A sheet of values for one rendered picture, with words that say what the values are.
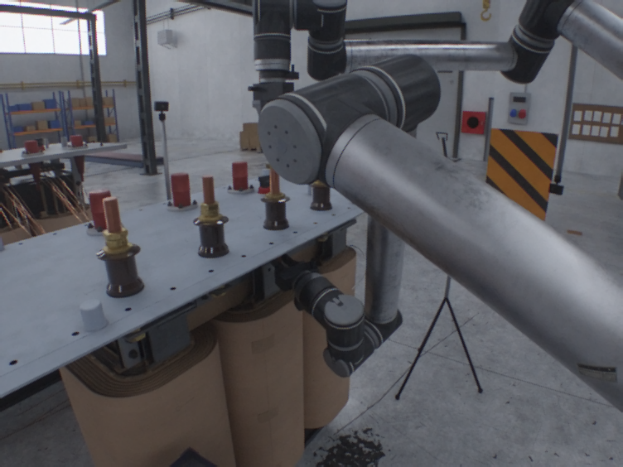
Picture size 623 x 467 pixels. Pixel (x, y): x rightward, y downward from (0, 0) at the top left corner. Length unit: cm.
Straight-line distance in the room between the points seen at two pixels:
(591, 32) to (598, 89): 1274
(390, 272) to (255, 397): 72
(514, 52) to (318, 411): 176
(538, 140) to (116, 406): 552
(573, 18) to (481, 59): 30
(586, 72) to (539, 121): 844
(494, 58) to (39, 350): 147
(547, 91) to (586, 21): 442
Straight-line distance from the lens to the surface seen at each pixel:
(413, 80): 76
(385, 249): 96
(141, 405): 108
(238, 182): 172
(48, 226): 261
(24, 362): 75
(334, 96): 62
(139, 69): 1100
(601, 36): 137
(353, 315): 100
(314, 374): 185
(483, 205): 50
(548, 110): 577
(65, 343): 77
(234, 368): 138
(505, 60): 148
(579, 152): 1410
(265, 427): 159
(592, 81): 1411
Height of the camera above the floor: 174
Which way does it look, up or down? 19 degrees down
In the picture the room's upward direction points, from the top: straight up
